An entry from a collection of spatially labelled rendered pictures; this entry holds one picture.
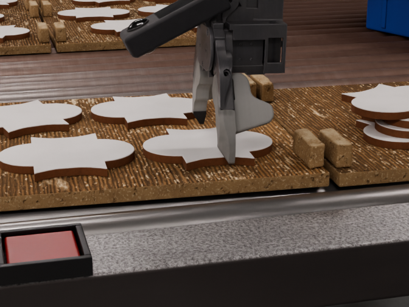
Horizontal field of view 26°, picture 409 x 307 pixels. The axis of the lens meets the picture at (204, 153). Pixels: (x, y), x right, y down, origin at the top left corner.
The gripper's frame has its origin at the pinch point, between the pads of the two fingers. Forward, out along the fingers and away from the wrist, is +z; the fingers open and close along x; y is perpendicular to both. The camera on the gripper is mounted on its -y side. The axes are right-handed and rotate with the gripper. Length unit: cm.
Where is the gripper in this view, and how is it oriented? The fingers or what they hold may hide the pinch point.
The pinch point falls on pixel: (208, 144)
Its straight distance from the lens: 97.2
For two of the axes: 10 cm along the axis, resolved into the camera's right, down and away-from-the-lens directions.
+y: 9.8, -0.4, 2.1
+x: -2.1, -3.1, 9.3
